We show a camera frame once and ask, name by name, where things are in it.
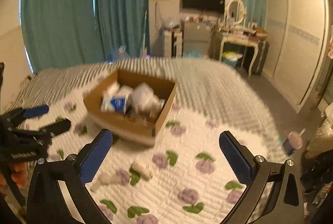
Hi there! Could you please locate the white dressing table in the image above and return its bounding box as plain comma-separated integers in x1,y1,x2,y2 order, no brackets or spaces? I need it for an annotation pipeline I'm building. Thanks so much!
219,32,259,77

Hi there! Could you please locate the white sock with foil trim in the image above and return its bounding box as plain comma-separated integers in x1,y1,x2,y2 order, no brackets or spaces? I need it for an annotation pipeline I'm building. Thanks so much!
126,110,160,124

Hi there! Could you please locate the person's left hand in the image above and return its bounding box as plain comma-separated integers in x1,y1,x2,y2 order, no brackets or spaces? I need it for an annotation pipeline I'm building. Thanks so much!
11,163,29,188

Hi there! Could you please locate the white black suitcase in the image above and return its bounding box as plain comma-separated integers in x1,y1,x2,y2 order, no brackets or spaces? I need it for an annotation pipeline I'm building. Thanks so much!
162,30,183,58

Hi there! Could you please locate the small white sock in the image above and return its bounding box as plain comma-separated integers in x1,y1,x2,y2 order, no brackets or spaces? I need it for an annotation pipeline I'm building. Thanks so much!
103,82,120,97

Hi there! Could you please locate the grey checked bed cover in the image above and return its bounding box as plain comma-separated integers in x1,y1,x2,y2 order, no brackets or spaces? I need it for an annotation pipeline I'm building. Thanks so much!
5,58,287,161

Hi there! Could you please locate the grey mini fridge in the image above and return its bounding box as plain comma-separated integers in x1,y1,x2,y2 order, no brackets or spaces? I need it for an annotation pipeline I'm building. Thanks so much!
182,21,214,57

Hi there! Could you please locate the clear water jug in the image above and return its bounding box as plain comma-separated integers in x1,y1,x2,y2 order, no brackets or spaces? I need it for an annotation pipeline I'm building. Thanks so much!
112,45,130,62

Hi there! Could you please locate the drink cup with straw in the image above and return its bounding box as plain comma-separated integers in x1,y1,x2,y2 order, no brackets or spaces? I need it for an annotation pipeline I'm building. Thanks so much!
282,128,306,156

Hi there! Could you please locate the white louvered wardrobe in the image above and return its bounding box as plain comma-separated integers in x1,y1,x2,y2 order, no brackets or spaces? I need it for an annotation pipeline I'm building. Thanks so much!
262,0,330,113

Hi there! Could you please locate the dark striped suitcase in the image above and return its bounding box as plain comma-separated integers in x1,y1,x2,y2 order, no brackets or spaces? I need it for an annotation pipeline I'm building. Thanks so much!
256,40,269,75

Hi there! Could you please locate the brown cardboard box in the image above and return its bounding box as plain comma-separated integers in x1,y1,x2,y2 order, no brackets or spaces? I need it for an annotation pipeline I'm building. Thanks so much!
83,69,177,147

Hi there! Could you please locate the cream rolled sock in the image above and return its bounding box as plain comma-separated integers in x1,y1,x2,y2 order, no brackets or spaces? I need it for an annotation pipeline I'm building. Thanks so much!
132,159,154,180

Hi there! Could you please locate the white oval vanity mirror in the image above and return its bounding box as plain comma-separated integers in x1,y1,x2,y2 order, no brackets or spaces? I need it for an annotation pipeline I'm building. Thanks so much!
225,0,247,26

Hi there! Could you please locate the large white knit sock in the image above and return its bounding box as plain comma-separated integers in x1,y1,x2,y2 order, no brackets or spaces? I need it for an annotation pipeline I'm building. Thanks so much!
130,83,165,112

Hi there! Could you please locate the left teal curtain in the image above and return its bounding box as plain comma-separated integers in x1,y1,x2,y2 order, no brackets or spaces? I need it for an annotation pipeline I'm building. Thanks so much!
21,0,104,72

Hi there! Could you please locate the blue bin with bags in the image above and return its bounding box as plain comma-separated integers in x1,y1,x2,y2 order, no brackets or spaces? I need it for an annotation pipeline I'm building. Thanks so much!
222,51,243,68

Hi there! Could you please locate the middle teal curtain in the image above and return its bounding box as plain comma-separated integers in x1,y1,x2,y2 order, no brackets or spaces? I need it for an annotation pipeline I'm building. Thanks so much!
96,0,150,61

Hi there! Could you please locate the tissue pack white blue red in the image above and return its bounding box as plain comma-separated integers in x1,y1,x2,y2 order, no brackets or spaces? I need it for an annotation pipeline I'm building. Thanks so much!
101,93,129,115

